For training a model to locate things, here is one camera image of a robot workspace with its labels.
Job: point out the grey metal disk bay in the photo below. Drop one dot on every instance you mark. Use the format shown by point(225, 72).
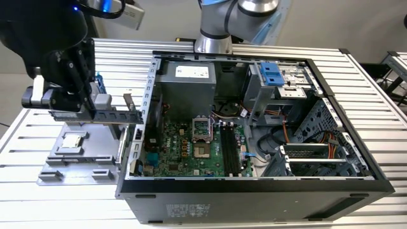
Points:
point(305, 152)

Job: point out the aluminium frame side table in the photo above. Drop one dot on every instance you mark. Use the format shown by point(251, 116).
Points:
point(394, 76)

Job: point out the green motherboard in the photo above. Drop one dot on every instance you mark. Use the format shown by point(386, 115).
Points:
point(171, 145)

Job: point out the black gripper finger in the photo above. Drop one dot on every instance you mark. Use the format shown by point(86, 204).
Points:
point(79, 69)
point(64, 101)

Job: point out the blue drive latch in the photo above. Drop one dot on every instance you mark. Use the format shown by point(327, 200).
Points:
point(270, 74)

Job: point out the small camera on white bracket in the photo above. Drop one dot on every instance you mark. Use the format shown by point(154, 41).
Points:
point(38, 90)

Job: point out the black RAM slot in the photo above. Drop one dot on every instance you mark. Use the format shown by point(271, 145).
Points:
point(226, 148)
point(234, 152)

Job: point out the grey metal drive cage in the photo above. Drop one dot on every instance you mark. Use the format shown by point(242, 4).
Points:
point(258, 100)

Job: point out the silver box wrist camera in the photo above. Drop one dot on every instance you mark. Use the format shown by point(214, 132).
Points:
point(134, 15)

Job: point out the grey parts rack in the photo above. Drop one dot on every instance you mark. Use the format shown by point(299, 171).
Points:
point(95, 143)

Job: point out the round black cooler fan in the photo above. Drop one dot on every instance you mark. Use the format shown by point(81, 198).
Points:
point(229, 108)

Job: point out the silver CPU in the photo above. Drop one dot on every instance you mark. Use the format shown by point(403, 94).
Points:
point(73, 142)

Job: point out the black yellow connector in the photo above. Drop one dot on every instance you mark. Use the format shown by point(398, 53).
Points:
point(185, 39)

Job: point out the hard disk in blue carrier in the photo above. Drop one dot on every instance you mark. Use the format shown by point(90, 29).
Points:
point(99, 83)

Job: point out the graphics card with silver bracket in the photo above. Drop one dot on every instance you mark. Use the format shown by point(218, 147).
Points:
point(127, 97)

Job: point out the thin metal locking lever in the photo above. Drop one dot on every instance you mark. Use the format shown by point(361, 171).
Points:
point(211, 131)

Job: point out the grey power supply unit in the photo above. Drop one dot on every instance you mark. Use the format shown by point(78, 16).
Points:
point(186, 95)

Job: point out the black vertical post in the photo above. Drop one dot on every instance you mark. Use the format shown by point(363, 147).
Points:
point(94, 27)

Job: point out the dark RAM stick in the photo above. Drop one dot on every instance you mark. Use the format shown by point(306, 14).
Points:
point(118, 117)

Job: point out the CPU socket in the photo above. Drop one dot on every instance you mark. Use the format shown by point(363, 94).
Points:
point(202, 151)

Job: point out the black open PC case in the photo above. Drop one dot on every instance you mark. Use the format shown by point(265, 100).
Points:
point(222, 202)

